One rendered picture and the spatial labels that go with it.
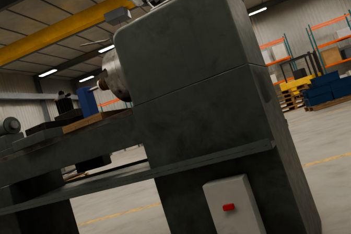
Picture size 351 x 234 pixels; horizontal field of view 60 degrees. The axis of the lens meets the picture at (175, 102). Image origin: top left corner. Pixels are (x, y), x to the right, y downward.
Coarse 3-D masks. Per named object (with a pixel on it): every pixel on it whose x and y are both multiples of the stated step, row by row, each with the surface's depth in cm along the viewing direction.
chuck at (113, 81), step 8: (104, 56) 166; (112, 56) 161; (104, 64) 162; (112, 64) 159; (112, 72) 158; (112, 80) 159; (120, 80) 158; (112, 88) 161; (120, 88) 160; (120, 96) 164; (128, 96) 165
